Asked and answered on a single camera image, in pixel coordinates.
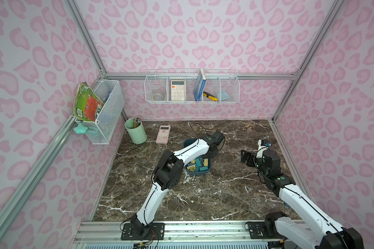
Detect yellow black utility knife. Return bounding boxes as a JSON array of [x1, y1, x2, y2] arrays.
[[203, 91, 218, 102]]

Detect white mesh side basket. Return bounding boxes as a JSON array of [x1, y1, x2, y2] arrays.
[[76, 79, 125, 145]]

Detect mint green pen cup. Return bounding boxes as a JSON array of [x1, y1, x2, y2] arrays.
[[125, 117, 147, 144]]

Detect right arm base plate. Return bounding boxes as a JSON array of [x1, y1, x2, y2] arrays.
[[244, 222, 273, 239]]

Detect mint star hook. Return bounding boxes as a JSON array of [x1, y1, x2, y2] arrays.
[[73, 122, 88, 134]]

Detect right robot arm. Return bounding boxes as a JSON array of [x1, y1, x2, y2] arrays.
[[241, 147, 364, 249]]

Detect green red booklet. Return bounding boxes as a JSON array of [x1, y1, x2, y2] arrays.
[[74, 82, 105, 122]]

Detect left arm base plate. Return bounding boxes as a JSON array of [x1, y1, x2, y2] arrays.
[[121, 223, 165, 241]]

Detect pink calculator on table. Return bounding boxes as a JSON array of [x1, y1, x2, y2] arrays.
[[156, 126, 170, 144]]

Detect clear tape roll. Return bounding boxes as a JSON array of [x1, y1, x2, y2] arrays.
[[152, 90, 167, 101]]

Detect white orange calculator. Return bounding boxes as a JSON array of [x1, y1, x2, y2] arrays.
[[170, 80, 186, 102]]

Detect white wire wall basket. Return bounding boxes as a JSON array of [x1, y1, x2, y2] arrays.
[[144, 69, 240, 104]]

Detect teal plastic storage box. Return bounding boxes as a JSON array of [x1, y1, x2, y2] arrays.
[[183, 137, 213, 177]]

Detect light blue cloth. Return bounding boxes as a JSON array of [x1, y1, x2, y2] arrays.
[[218, 90, 230, 102]]

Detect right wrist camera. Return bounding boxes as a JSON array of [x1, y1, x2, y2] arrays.
[[258, 139, 271, 151]]

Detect blue book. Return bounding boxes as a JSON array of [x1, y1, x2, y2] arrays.
[[193, 68, 206, 102]]

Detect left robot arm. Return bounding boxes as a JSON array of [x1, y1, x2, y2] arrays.
[[131, 131, 225, 236]]

